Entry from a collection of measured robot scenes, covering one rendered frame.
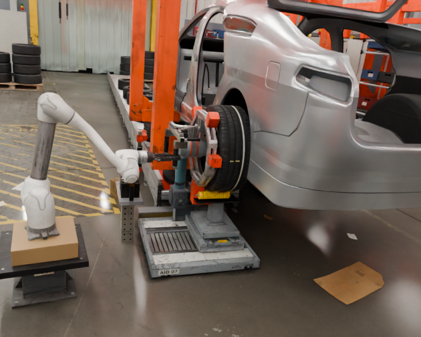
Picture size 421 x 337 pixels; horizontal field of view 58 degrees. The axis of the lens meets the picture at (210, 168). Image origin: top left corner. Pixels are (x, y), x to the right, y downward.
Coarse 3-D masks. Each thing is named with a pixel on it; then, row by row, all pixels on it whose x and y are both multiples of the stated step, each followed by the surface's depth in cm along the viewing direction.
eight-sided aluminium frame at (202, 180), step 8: (200, 112) 277; (192, 120) 298; (208, 128) 263; (208, 136) 260; (216, 136) 262; (208, 144) 258; (216, 144) 259; (208, 152) 260; (216, 152) 261; (192, 168) 303; (208, 168) 264; (192, 176) 299; (200, 176) 294; (208, 176) 272; (200, 184) 280
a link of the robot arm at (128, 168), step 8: (72, 120) 222; (80, 120) 226; (80, 128) 228; (88, 128) 230; (88, 136) 232; (96, 136) 232; (96, 144) 232; (104, 144) 233; (104, 152) 232; (112, 152) 234; (112, 160) 233; (120, 160) 235; (128, 160) 239; (120, 168) 236; (128, 168) 236; (136, 168) 240; (128, 176) 235; (136, 176) 237
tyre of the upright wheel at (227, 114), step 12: (216, 108) 272; (228, 108) 274; (240, 108) 279; (228, 120) 263; (240, 120) 266; (228, 132) 259; (240, 132) 263; (228, 144) 258; (240, 144) 260; (228, 156) 259; (240, 156) 262; (228, 168) 263; (240, 168) 265; (216, 180) 270; (228, 180) 269; (240, 180) 272
